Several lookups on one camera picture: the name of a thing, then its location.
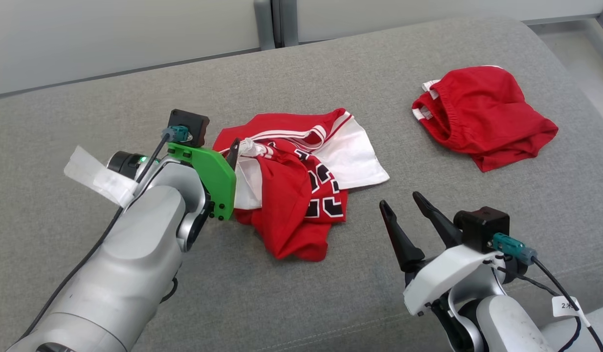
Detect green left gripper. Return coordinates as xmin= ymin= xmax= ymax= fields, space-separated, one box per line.
xmin=167 ymin=138 xmax=241 ymax=221

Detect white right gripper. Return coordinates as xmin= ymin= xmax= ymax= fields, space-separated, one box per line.
xmin=379 ymin=191 xmax=506 ymax=316

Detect red Bulls 23 jersey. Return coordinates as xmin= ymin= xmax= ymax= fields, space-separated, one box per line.
xmin=212 ymin=108 xmax=391 ymax=262

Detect red shorts with white stripe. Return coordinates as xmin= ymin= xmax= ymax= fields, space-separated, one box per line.
xmin=412 ymin=66 xmax=559 ymax=173

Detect white tape strip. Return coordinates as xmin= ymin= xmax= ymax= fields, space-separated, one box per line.
xmin=64 ymin=145 xmax=138 ymax=208

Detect teal left camera connector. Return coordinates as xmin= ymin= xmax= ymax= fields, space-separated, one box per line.
xmin=161 ymin=125 xmax=192 ymax=143

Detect teal camera connector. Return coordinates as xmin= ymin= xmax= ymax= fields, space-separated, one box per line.
xmin=492 ymin=232 xmax=538 ymax=266
xmin=161 ymin=125 xmax=192 ymax=143

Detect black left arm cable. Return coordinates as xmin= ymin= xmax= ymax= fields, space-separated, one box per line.
xmin=18 ymin=134 xmax=179 ymax=343

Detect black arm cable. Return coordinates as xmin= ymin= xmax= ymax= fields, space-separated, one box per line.
xmin=497 ymin=257 xmax=603 ymax=352
xmin=18 ymin=134 xmax=179 ymax=343

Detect teal right camera connector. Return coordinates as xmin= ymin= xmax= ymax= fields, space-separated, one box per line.
xmin=492 ymin=232 xmax=538 ymax=266

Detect grey partition post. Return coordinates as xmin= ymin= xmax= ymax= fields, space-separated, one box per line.
xmin=254 ymin=0 xmax=276 ymax=51
xmin=277 ymin=0 xmax=300 ymax=48

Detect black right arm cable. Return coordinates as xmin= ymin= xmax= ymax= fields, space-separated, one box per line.
xmin=497 ymin=257 xmax=603 ymax=352

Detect white cable label tag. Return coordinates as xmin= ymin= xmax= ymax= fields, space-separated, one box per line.
xmin=552 ymin=296 xmax=590 ymax=327

